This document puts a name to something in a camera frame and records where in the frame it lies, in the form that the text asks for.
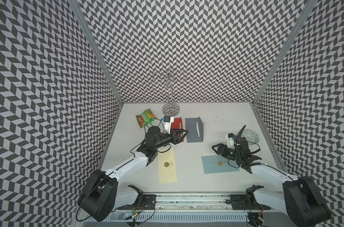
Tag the dark grey envelope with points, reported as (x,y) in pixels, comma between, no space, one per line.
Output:
(195,127)

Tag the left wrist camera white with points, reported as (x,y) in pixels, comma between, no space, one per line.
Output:
(167,123)

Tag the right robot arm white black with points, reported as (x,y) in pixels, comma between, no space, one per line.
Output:
(297,197)

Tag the aluminium front rail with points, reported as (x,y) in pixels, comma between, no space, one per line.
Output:
(193,198)

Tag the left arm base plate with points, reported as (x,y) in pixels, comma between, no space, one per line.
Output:
(131,197)

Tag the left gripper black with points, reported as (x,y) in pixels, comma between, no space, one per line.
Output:
(174,136)

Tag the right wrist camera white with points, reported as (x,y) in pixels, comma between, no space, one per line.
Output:
(230,140)

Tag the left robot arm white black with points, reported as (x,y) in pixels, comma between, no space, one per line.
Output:
(105,192)

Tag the cream yellow envelope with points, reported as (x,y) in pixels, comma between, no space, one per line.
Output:
(167,167)

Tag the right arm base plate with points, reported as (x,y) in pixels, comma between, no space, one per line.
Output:
(246,201)

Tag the patterned ceramic bowl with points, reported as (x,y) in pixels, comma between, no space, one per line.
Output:
(251,136)

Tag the green snack bag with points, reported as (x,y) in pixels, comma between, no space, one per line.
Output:
(145,118)

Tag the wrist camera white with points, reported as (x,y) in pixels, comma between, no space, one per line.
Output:
(230,140)
(167,123)

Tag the red envelope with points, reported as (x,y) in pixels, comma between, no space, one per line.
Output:
(176,125)

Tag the light blue envelope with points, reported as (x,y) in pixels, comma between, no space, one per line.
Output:
(216,164)

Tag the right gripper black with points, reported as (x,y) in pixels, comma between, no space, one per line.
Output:
(239,141)

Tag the chrome wire stand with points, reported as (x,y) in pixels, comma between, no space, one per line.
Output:
(168,78)

